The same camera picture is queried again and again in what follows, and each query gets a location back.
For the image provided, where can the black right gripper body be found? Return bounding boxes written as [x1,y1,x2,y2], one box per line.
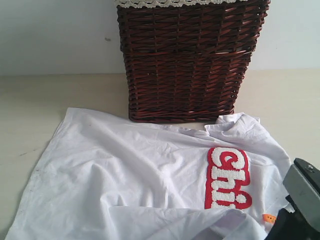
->
[265,195,320,240]

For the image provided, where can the dark brown wicker basket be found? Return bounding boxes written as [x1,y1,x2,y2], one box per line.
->
[116,0,270,123]

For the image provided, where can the white t-shirt red patch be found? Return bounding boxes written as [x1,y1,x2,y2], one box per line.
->
[6,108,291,240]

